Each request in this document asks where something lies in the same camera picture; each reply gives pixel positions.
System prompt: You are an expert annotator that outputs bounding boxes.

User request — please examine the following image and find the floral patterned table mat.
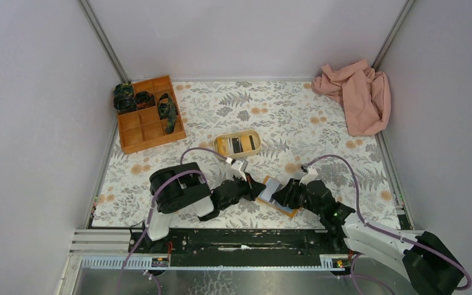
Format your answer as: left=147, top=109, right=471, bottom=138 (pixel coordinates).
left=91, top=82, right=399, bottom=228

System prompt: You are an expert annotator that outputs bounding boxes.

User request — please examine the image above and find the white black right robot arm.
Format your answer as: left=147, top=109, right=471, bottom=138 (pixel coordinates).
left=272, top=179, right=464, bottom=294

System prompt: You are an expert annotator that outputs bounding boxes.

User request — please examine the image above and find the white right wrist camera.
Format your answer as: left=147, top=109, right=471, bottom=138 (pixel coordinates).
left=299, top=164, right=318, bottom=185

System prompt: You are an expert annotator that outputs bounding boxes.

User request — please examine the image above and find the yellow leather card holder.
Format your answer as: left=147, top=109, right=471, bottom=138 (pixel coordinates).
left=257, top=175, right=301, bottom=220

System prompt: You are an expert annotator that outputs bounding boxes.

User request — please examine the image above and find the orange card with black stripe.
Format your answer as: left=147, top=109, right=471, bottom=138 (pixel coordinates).
left=240, top=135, right=256, bottom=152

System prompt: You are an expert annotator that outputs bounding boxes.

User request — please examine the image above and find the dark camouflage rolled strap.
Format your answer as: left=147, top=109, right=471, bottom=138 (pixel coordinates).
left=112, top=83, right=138, bottom=114

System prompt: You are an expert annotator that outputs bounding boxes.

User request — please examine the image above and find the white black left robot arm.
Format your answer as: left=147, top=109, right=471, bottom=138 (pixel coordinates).
left=144, top=158, right=266, bottom=241

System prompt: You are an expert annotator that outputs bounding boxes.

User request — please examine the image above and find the pink crumpled cloth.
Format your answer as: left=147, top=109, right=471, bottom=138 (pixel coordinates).
left=311, top=59, right=391, bottom=136

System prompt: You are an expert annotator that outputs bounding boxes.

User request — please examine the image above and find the dark rolled strap in tray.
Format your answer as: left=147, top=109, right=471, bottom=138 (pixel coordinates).
left=134, top=91, right=156, bottom=110

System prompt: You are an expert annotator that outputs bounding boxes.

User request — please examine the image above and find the dark camouflage strap in tray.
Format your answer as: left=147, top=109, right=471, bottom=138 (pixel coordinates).
left=157, top=93, right=179, bottom=135

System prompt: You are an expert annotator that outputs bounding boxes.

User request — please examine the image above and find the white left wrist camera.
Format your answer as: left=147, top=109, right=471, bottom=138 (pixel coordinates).
left=226, top=157, right=248, bottom=181

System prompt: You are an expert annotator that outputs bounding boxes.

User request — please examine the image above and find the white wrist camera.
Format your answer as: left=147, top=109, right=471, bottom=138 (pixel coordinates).
left=226, top=157, right=248, bottom=181
left=299, top=164, right=318, bottom=185

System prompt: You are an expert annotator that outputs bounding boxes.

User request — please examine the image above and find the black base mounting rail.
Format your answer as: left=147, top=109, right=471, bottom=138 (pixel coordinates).
left=128, top=229, right=356, bottom=271

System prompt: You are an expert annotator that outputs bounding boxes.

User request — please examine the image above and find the orange compartment organizer tray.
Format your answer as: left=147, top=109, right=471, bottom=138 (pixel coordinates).
left=117, top=75, right=186, bottom=154

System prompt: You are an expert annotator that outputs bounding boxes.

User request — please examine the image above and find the beige oval plastic tray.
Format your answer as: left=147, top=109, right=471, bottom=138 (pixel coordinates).
left=213, top=130, right=262, bottom=159

